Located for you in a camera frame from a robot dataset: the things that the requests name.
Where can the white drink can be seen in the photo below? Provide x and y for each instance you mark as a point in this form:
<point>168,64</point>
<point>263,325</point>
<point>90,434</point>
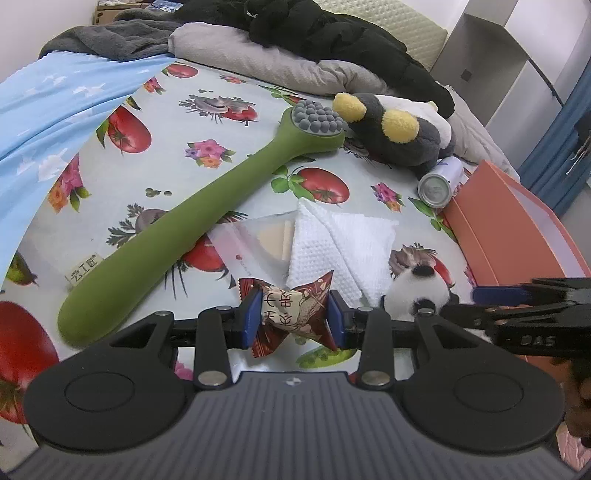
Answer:
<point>436,187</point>

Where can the dark grey fleece blanket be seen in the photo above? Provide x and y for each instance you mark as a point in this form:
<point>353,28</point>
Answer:
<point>115,39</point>

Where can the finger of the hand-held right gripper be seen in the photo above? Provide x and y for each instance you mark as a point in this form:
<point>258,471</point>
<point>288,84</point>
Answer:
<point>498,295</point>
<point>517,330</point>

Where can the grey penguin plush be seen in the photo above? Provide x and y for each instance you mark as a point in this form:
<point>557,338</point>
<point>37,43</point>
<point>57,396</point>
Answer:
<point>397,147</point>

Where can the white shelf cabinet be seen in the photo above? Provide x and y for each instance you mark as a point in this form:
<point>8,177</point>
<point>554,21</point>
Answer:
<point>498,69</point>

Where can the green massage hammer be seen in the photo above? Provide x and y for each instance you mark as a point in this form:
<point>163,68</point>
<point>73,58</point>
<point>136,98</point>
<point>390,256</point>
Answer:
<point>184,217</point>

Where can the pink patterned cloth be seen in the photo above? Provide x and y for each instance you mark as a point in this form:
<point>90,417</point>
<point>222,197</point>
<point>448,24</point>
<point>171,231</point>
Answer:
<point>575,445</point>

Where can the brown cardboard carton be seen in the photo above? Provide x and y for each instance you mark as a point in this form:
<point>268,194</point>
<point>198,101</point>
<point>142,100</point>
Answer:
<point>106,14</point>

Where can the light grey pillow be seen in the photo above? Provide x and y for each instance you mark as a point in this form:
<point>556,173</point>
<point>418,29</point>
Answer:
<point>258,60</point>

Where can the blue bed sheet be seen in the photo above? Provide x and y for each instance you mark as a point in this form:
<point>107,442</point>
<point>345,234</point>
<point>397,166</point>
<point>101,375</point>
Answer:
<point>55,106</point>

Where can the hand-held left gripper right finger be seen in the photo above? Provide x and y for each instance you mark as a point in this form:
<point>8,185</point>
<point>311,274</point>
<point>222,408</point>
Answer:
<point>337,321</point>

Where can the black jacket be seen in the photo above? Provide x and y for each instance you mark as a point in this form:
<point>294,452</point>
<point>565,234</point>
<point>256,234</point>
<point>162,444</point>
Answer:
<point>360,46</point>

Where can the small panda plush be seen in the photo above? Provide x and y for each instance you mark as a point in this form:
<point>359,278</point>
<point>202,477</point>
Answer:
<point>411,290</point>

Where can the orange cardboard box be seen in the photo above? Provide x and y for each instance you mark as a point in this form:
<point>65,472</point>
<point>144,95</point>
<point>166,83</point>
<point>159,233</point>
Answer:
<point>498,240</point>

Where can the white tissue paper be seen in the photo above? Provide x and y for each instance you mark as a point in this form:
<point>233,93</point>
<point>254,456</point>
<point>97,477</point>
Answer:
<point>332,249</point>

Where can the red brown candy packet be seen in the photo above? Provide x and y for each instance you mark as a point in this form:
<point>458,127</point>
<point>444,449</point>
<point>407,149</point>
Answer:
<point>295,309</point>

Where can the blue curtain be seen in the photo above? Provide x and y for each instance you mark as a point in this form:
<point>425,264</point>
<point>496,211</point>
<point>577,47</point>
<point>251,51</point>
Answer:
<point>554,161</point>

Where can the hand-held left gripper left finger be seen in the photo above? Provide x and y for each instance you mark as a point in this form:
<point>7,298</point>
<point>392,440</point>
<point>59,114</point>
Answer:
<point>251,321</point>

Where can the fruit printed sheet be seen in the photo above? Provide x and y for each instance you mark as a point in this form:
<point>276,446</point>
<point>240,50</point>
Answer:
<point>231,115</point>

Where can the grey duvet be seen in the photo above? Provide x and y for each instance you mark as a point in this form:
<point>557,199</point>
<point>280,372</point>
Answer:
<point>480,138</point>

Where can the clear plastic bag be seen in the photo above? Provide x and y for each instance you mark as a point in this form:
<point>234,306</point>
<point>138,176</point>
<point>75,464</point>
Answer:
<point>240,240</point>

